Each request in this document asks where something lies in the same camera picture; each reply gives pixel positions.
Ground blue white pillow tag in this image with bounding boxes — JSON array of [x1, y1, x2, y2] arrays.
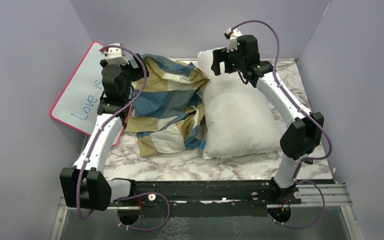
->
[[198, 141, 206, 151]]

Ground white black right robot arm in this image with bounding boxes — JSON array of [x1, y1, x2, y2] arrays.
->
[[211, 33, 324, 204]]

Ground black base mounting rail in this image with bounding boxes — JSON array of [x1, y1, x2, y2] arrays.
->
[[110, 180, 301, 218]]

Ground white pillow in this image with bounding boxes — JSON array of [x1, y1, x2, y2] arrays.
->
[[197, 49, 282, 160]]

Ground pink framed whiteboard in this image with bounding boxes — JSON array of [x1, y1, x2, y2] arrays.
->
[[49, 41, 127, 147]]

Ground blue beige checked pillowcase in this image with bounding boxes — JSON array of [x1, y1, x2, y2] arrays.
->
[[126, 54, 209, 157]]

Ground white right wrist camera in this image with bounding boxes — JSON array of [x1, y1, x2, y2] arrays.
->
[[224, 28, 243, 52]]

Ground aluminium frame rail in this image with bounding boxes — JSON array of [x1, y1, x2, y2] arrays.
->
[[50, 184, 362, 240]]

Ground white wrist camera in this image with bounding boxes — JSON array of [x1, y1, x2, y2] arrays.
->
[[224, 28, 243, 52], [104, 47, 130, 66]]

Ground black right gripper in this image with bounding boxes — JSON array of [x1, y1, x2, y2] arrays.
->
[[211, 46, 246, 76]]

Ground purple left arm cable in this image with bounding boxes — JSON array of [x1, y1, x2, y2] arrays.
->
[[76, 45, 172, 232]]

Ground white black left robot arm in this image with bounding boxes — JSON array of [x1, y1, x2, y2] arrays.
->
[[59, 58, 149, 212]]

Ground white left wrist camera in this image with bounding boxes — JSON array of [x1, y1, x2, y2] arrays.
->
[[104, 47, 130, 66]]

